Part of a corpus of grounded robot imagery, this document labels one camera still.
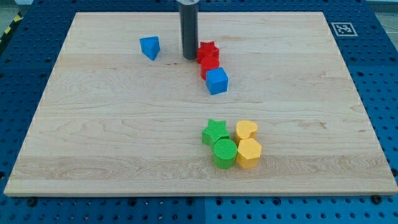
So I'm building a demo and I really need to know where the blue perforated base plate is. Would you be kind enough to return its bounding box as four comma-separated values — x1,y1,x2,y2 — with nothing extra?
1,0,397,223

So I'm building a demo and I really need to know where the green cylinder block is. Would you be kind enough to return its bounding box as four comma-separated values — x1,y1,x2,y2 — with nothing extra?
213,139,238,169

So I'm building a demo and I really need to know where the red star block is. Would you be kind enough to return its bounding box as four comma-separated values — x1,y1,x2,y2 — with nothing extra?
197,40,220,63

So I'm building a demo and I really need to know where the blue triangle block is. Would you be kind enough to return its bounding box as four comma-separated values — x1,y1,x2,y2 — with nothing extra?
139,36,160,60

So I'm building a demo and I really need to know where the green star block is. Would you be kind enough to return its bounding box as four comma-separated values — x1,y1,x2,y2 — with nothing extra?
201,119,230,149

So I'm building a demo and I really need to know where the red cylinder block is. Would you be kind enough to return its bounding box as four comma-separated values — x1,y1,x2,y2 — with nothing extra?
200,56,220,80

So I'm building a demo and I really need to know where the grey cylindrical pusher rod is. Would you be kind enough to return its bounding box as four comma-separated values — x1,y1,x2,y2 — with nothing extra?
178,0,199,60

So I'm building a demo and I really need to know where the blue cube block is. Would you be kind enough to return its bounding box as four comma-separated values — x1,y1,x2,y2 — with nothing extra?
206,67,229,95

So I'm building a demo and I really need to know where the white fiducial marker tag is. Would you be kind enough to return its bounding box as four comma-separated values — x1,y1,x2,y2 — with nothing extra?
331,22,358,37

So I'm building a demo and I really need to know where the light wooden board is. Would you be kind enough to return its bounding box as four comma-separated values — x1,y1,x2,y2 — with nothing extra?
4,12,397,197

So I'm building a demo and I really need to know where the yellow heart block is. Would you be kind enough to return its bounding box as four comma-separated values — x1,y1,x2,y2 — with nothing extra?
235,120,258,144

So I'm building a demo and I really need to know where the yellow hexagon block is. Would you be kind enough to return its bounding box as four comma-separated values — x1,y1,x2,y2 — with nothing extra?
236,138,262,169

